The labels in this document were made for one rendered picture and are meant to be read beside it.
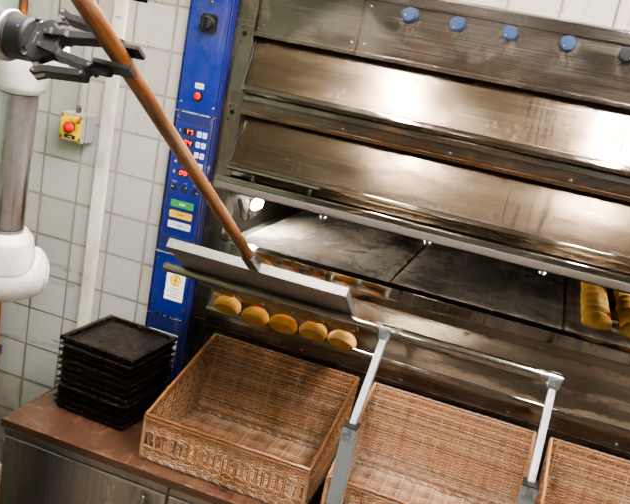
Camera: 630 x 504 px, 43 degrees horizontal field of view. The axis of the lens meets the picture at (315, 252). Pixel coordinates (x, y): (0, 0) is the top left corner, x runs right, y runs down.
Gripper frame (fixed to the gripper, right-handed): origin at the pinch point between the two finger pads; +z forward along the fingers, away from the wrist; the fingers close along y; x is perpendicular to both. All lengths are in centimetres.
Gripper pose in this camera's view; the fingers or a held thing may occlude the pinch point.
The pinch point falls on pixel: (119, 59)
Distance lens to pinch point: 137.5
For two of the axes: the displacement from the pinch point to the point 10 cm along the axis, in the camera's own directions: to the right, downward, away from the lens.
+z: 9.4, 2.5, -2.5
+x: -1.5, -3.5, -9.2
